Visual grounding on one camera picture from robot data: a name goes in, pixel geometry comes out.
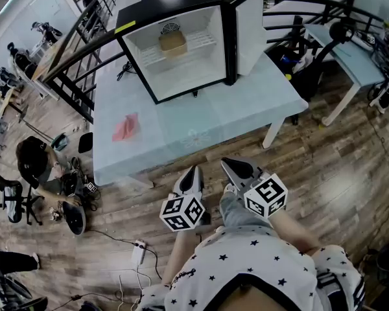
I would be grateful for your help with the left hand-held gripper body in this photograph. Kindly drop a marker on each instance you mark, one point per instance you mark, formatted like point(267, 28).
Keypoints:
point(181, 214)

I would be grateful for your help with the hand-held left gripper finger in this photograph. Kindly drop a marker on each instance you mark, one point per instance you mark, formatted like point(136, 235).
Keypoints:
point(183, 186)
point(197, 183)

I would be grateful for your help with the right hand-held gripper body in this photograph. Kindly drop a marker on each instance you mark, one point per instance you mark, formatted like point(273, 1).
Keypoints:
point(267, 196)

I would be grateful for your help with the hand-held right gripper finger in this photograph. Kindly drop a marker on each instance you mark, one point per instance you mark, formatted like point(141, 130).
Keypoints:
point(235, 179)
point(246, 168)

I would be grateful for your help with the tan paper food tray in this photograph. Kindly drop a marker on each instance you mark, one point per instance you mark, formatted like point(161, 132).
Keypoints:
point(173, 45)

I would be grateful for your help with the person's left forearm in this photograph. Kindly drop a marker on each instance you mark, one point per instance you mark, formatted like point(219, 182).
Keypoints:
point(181, 258)

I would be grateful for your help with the person's right forearm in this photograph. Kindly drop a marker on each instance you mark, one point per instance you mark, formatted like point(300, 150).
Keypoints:
point(295, 232)

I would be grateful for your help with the person's white shoe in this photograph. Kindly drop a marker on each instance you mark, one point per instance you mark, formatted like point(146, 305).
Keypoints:
point(229, 189)

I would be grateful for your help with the person's jeans leg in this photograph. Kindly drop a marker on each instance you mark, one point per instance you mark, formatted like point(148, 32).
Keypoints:
point(243, 211)

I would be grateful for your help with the light blue table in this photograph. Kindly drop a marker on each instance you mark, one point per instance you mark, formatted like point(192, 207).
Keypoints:
point(272, 134)
point(343, 102)

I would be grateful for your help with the white power strip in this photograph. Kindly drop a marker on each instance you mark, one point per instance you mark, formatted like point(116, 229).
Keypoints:
point(138, 253)

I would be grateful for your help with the white star-print shirt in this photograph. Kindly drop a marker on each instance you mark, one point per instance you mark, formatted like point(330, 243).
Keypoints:
point(253, 264)

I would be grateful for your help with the pink cloth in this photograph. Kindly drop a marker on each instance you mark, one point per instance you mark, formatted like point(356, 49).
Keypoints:
point(126, 130)

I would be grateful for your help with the black rounded pad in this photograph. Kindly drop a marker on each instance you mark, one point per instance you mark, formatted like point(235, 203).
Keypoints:
point(86, 142)

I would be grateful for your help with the black oval seat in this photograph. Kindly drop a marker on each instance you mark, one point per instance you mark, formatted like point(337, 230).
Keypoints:
point(74, 219)

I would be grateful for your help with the black upright stand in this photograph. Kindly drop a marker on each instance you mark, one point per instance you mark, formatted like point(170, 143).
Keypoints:
point(321, 63)

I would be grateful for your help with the teal dustpan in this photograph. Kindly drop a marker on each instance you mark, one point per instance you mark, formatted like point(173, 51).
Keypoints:
point(61, 142)

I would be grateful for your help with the black metal railing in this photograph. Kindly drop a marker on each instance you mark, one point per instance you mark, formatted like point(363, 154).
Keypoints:
point(77, 86)

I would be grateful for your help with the black office chair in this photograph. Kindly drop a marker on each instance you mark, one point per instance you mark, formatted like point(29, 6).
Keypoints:
point(14, 199)

